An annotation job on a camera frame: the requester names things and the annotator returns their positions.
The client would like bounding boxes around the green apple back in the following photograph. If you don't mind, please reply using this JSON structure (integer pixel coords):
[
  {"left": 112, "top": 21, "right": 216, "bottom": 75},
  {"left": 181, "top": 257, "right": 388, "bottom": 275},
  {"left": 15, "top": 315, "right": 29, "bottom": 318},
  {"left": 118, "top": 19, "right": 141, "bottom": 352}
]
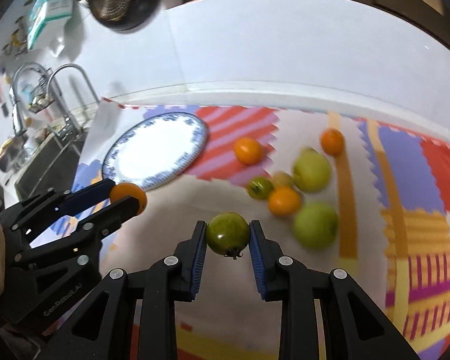
[{"left": 292, "top": 148, "right": 332, "bottom": 194}]

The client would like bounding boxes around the pull-down chrome faucet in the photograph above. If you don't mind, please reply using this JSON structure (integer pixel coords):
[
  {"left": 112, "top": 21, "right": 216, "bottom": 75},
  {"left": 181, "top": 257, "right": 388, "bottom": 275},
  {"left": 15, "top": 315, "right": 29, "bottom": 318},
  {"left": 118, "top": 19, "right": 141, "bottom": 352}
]
[{"left": 9, "top": 62, "right": 53, "bottom": 137}]

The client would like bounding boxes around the small orange mandarin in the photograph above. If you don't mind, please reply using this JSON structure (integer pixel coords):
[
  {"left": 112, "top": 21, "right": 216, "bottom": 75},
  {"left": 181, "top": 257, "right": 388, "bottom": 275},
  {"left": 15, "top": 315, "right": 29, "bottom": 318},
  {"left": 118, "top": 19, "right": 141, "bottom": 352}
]
[{"left": 267, "top": 187, "right": 302, "bottom": 217}]

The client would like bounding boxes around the wire sink caddy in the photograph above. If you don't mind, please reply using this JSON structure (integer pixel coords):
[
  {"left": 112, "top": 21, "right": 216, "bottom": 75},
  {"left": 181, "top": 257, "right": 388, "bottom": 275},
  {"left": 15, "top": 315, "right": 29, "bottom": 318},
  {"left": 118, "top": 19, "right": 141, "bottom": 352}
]
[{"left": 28, "top": 78, "right": 54, "bottom": 114}]

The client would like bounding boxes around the colourful patterned table mat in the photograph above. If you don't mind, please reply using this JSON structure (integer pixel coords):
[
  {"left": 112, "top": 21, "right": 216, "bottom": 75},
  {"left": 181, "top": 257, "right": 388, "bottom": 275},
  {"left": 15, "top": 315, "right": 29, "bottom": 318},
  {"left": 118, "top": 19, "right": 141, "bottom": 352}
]
[{"left": 30, "top": 97, "right": 450, "bottom": 360}]

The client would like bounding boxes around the green tomato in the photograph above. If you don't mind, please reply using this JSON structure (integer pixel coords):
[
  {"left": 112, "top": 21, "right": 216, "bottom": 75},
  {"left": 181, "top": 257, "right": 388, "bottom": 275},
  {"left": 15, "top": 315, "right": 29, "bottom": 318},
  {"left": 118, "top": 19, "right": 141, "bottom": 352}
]
[
  {"left": 206, "top": 212, "right": 250, "bottom": 259},
  {"left": 246, "top": 176, "right": 274, "bottom": 200}
]

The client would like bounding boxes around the large orange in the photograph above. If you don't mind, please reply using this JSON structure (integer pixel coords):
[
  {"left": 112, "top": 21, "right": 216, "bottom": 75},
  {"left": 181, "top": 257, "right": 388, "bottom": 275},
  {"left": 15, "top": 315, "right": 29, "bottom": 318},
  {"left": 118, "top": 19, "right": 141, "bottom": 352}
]
[
  {"left": 320, "top": 127, "right": 345, "bottom": 157},
  {"left": 233, "top": 137, "right": 264, "bottom": 166}
]

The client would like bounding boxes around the steel kitchen sink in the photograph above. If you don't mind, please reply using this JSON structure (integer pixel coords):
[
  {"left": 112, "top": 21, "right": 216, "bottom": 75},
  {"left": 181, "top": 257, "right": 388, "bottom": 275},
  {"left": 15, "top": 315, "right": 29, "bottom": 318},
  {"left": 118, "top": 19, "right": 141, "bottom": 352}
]
[{"left": 0, "top": 128, "right": 88, "bottom": 206}]

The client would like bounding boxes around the blue white porcelain plate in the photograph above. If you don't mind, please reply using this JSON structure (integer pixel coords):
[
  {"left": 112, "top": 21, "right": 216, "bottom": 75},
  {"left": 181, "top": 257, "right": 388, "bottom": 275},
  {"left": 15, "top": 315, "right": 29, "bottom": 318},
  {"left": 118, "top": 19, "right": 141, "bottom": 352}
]
[{"left": 101, "top": 111, "right": 209, "bottom": 192}]

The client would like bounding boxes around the tan longan fruit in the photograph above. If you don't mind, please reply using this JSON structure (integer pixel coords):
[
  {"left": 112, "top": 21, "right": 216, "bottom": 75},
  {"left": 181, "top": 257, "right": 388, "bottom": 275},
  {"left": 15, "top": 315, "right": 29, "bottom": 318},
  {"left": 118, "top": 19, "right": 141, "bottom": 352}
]
[{"left": 271, "top": 171, "right": 294, "bottom": 188}]

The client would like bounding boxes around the small orange kumquat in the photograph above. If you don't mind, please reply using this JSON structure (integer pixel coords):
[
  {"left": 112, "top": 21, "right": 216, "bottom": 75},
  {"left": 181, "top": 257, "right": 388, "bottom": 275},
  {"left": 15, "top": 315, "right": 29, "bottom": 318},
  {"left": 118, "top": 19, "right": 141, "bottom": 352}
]
[{"left": 109, "top": 182, "right": 148, "bottom": 215}]

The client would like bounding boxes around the black frying pan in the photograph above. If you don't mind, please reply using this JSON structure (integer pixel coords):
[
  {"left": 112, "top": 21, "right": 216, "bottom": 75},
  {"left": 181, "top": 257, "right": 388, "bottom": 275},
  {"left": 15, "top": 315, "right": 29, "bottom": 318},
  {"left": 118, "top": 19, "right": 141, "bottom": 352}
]
[{"left": 94, "top": 0, "right": 161, "bottom": 31}]

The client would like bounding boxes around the curved chrome faucet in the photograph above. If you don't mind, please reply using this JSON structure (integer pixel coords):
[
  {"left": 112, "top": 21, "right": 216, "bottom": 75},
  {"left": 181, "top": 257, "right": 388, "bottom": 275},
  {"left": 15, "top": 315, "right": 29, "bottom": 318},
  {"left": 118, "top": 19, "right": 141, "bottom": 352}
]
[{"left": 45, "top": 63, "right": 101, "bottom": 139}]

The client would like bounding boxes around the teal white paper box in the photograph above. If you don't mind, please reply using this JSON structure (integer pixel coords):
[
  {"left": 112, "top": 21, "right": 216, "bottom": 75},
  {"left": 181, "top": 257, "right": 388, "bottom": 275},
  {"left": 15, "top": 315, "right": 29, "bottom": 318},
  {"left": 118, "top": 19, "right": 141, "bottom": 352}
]
[{"left": 26, "top": 0, "right": 74, "bottom": 57}]

